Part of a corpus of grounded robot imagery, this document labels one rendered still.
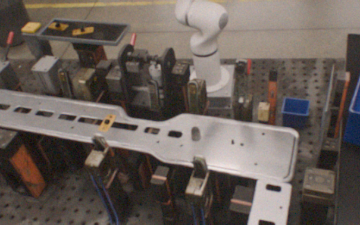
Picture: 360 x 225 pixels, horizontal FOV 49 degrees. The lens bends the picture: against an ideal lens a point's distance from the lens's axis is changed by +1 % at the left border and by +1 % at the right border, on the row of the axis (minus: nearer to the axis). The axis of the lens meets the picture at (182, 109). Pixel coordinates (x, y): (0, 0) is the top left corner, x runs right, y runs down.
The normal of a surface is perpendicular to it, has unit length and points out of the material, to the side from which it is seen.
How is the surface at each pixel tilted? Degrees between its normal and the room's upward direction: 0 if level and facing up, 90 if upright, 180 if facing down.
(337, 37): 0
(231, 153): 0
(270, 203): 0
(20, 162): 90
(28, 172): 90
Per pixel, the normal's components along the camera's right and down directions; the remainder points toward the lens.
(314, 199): -0.32, 0.66
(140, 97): -0.12, -0.72
